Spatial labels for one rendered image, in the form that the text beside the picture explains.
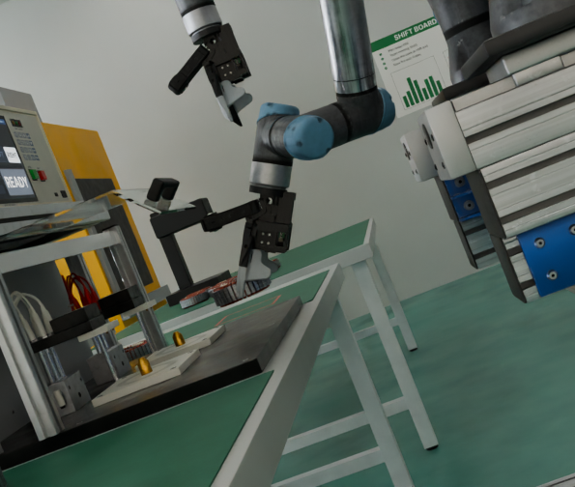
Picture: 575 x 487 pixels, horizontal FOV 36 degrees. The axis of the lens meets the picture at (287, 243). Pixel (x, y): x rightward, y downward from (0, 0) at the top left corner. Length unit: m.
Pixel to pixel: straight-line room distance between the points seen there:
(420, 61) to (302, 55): 0.89
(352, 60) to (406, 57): 5.22
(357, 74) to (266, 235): 0.33
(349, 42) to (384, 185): 5.19
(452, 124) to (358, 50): 0.49
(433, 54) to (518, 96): 5.69
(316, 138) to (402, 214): 5.23
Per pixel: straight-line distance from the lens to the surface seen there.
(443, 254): 6.73
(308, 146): 1.48
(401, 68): 6.74
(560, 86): 1.09
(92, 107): 7.08
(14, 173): 1.63
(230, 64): 1.84
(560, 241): 1.13
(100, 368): 1.70
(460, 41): 1.61
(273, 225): 1.59
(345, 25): 1.52
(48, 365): 1.48
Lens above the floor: 0.94
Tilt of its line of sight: 2 degrees down
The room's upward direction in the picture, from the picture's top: 22 degrees counter-clockwise
